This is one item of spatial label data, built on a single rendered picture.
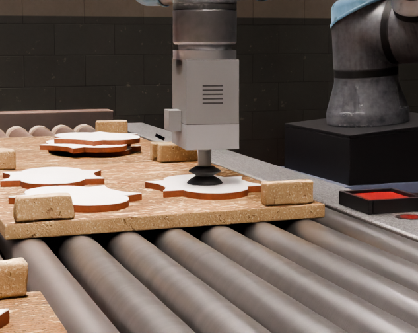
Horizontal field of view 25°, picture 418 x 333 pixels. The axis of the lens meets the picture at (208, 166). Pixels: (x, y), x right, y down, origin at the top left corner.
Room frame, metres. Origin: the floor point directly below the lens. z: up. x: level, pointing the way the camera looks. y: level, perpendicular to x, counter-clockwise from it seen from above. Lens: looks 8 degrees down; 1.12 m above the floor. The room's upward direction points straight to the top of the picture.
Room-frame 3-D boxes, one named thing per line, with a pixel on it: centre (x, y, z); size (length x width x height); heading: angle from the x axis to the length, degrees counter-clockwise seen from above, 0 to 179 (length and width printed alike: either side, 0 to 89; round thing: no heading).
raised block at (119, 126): (1.80, 0.18, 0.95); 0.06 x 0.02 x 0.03; 109
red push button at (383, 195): (1.14, -0.21, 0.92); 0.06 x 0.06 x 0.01; 19
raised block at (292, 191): (1.04, -0.09, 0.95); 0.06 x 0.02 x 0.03; 110
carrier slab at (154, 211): (1.18, 0.11, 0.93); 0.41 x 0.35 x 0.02; 20
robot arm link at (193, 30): (1.14, 0.01, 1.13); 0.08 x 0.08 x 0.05
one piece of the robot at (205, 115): (1.14, 0.02, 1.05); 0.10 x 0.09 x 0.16; 103
